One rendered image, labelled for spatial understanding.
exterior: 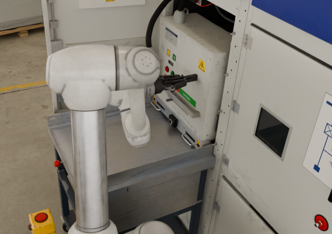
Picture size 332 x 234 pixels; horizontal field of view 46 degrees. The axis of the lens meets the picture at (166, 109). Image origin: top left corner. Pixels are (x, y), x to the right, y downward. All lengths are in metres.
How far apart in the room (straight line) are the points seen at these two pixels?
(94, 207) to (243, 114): 0.77
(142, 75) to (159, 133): 1.07
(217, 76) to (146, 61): 0.76
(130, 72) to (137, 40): 1.15
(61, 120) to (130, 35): 0.59
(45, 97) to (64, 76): 3.01
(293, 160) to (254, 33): 0.49
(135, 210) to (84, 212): 0.76
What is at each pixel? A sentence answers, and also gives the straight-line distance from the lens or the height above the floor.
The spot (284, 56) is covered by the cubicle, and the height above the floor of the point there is 1.54.
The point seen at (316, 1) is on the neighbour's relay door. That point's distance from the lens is 1.33.
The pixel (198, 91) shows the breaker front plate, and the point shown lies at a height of 1.17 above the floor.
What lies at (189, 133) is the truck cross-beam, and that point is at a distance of 2.03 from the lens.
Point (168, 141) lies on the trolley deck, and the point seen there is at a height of 0.85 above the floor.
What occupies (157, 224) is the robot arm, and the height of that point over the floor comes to 1.11.
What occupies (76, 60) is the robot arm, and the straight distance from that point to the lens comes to 1.10.
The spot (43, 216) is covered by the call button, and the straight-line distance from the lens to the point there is 1.64.
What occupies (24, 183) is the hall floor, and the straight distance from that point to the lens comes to 3.14.
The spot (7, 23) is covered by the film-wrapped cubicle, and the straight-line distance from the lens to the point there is 5.52.
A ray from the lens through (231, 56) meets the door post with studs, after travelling 1.72.
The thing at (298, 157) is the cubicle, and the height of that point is 1.22.
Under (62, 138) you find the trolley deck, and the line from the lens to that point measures 2.10.
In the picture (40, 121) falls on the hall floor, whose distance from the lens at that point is 3.76.
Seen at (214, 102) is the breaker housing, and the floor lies 1.14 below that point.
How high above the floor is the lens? 2.10
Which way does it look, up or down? 33 degrees down
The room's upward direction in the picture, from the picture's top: 4 degrees clockwise
